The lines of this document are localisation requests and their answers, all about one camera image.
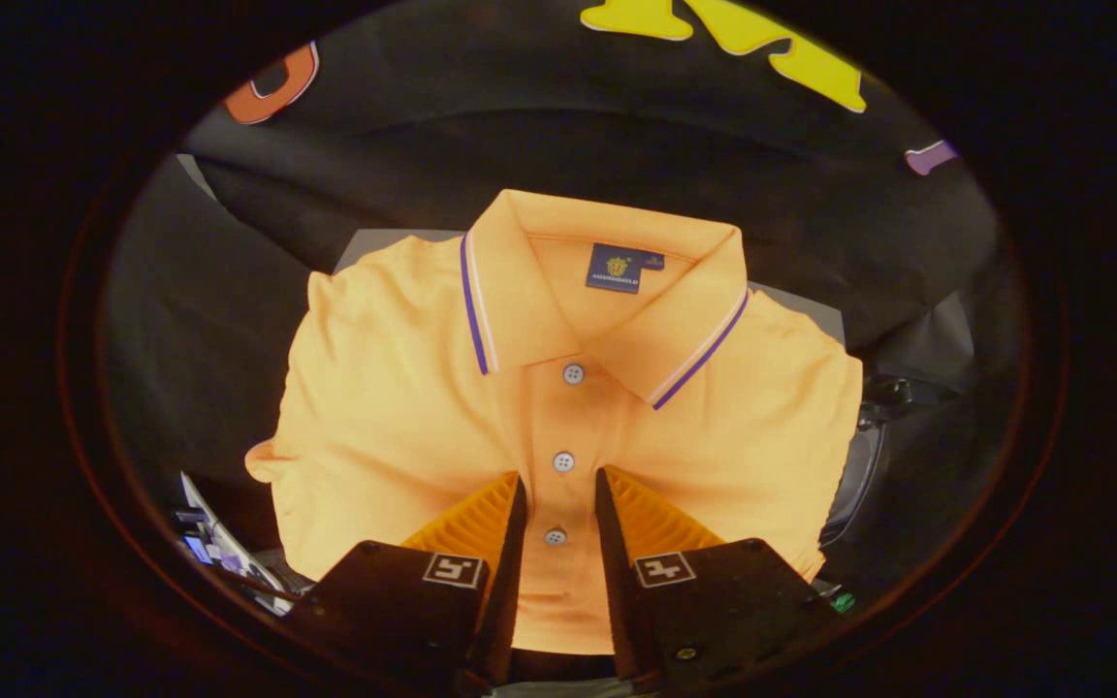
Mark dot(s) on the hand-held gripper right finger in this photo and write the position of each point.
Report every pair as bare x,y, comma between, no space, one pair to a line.
612,582

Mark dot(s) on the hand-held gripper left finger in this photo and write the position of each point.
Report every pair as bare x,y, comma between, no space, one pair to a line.
510,582

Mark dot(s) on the orange polo shirt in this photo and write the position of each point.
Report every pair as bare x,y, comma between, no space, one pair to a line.
394,407

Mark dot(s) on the grey washing machine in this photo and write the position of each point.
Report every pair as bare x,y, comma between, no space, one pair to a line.
864,465

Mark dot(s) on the dark washing machine lid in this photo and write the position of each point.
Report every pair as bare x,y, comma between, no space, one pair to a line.
898,393

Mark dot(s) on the small green object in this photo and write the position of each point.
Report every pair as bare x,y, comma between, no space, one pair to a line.
844,602

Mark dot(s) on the white and blue clutter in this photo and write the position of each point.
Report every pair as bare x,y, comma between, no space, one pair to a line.
219,553

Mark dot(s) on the silver grey cabinet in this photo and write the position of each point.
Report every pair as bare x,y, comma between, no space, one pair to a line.
801,310

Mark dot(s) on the black backdrop cloth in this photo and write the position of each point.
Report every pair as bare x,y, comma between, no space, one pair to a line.
520,126

